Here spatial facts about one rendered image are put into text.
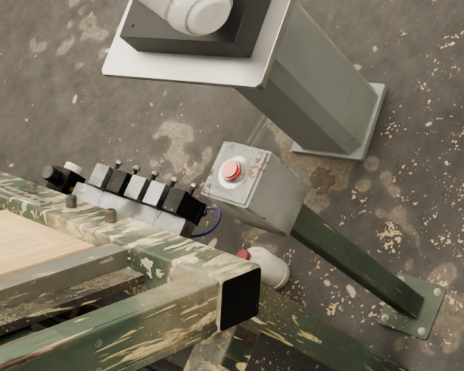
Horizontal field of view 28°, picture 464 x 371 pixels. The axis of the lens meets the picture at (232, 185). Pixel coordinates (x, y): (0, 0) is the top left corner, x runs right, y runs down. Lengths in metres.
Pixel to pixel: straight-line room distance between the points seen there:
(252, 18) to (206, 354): 0.76
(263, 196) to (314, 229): 0.26
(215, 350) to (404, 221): 0.96
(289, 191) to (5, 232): 0.63
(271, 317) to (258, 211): 0.25
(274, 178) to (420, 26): 1.25
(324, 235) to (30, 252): 0.62
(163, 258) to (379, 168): 1.07
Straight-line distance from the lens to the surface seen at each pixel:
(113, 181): 2.17
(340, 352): 2.17
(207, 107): 3.15
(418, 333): 2.50
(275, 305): 1.88
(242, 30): 2.08
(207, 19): 1.91
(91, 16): 3.75
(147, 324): 1.61
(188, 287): 1.68
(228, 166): 1.75
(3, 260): 1.88
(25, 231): 2.04
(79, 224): 1.98
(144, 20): 2.26
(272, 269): 2.64
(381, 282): 2.28
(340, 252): 2.09
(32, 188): 2.18
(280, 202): 1.79
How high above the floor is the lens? 2.27
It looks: 50 degrees down
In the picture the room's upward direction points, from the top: 54 degrees counter-clockwise
